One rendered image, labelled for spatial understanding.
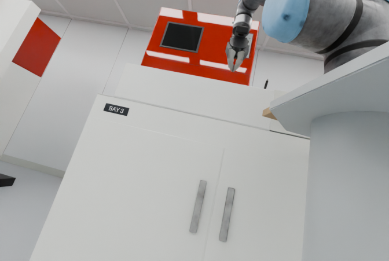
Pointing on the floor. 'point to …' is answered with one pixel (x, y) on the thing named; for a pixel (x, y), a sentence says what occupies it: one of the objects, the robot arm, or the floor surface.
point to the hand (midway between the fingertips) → (233, 67)
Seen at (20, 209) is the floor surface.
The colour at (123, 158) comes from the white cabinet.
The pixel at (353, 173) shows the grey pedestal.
